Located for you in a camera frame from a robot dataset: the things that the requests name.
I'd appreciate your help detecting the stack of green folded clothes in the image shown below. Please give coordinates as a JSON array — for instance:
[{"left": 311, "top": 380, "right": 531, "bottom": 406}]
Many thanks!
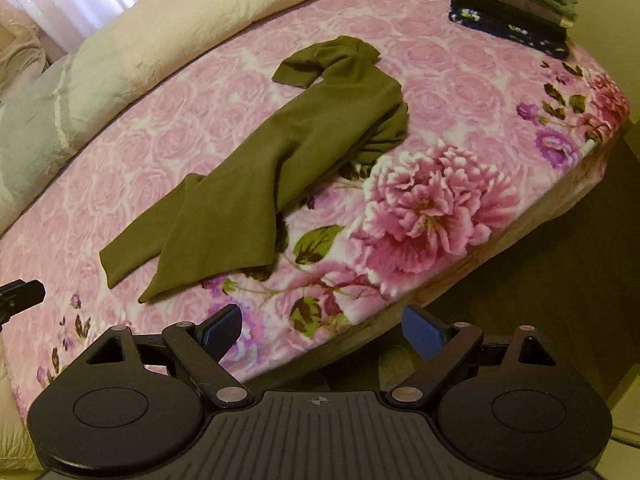
[{"left": 449, "top": 0, "right": 577, "bottom": 61}]

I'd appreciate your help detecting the grey and cream duvet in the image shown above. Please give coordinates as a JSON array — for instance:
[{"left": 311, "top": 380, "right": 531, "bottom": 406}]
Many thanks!
[{"left": 1, "top": 0, "right": 306, "bottom": 229}]

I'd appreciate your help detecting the olive green shirt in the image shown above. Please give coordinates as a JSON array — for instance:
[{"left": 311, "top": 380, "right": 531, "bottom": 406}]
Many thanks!
[{"left": 100, "top": 36, "right": 409, "bottom": 302}]

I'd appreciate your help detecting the beige crumpled pillow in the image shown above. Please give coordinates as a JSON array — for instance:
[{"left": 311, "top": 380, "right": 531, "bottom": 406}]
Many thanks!
[{"left": 1, "top": 6, "right": 48, "bottom": 100}]

